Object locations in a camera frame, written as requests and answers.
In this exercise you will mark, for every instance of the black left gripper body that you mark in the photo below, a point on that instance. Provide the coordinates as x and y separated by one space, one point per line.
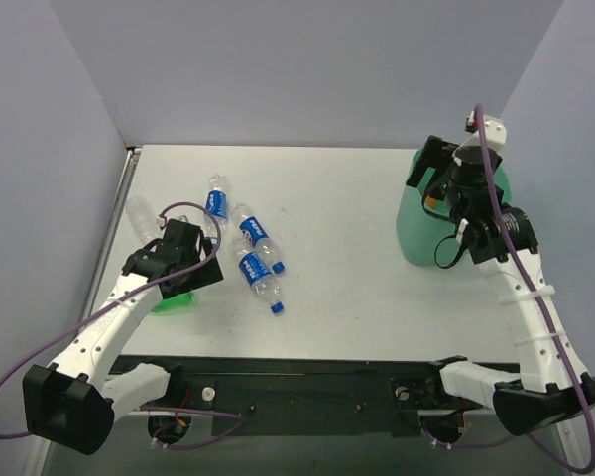
193 280

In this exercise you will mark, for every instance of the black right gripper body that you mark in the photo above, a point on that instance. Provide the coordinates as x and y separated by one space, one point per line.
430 160

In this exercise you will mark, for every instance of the pepsi bottle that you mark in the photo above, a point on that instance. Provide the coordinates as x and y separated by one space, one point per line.
259 277
217 200
253 230

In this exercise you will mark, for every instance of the orange juice bottle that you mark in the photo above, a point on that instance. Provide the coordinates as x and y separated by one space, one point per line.
431 202

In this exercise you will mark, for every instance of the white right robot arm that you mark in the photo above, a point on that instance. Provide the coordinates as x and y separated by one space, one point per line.
552 384

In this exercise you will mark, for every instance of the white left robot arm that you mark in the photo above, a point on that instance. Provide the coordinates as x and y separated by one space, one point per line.
73 401

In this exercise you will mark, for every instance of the green plastic bin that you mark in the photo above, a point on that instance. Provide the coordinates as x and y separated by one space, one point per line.
426 241

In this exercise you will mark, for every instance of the clear unlabelled bottle left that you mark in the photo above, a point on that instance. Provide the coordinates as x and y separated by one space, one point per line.
142 219

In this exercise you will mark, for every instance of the green plastic bottle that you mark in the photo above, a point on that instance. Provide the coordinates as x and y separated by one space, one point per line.
173 305

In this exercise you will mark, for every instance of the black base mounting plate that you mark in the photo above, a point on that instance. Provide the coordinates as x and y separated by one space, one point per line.
289 397

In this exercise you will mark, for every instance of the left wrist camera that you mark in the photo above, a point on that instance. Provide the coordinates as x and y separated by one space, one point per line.
163 221

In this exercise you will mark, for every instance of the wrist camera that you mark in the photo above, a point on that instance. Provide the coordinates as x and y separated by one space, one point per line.
163 221
495 131

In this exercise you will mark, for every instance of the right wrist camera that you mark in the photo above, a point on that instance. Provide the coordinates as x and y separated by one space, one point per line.
495 131

